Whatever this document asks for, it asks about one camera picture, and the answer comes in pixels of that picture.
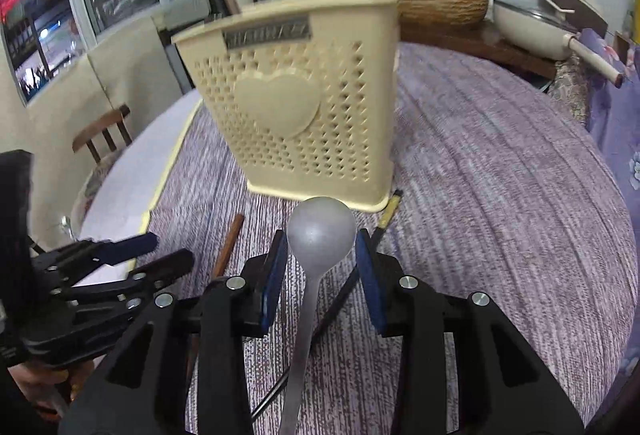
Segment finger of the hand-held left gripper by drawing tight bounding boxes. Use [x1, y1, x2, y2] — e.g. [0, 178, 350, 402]
[32, 232, 160, 277]
[50, 249, 196, 316]

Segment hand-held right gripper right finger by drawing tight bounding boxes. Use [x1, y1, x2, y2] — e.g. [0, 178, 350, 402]
[355, 228, 586, 435]

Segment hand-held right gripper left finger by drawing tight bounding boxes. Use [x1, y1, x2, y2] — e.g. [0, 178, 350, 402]
[57, 229, 290, 435]

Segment metal spoon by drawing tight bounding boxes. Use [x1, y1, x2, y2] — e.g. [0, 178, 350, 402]
[277, 196, 357, 435]

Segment beige plastic utensil holder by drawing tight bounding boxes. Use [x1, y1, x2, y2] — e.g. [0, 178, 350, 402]
[171, 0, 403, 212]

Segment person's left hand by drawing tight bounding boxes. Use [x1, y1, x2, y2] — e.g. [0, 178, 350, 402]
[7, 359, 96, 416]

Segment white board yellow edge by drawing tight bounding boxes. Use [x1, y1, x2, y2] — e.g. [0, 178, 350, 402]
[79, 88, 203, 286]

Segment black chopstick gold tip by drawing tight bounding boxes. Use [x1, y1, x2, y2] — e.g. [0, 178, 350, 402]
[250, 188, 405, 421]

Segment cat print cushion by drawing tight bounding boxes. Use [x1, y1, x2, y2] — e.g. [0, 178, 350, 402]
[70, 149, 123, 241]

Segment small wooden chair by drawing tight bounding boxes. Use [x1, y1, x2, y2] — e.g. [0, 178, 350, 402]
[71, 104, 133, 163]

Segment purple striped tablecloth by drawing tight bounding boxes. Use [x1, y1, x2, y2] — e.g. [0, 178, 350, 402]
[145, 42, 640, 435]

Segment grey water dispenser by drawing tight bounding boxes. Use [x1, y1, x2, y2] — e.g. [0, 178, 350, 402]
[152, 0, 211, 28]

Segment dark wooden counter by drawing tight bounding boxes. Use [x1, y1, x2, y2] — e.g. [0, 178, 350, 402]
[400, 20, 558, 81]

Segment brown patterned cloth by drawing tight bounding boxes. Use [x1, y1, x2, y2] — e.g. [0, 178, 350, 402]
[547, 55, 593, 126]

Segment woven pattern basin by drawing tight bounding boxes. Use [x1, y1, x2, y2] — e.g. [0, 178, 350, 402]
[397, 0, 491, 28]

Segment purple floral cloth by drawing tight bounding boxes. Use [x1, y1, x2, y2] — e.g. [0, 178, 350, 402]
[580, 28, 640, 196]

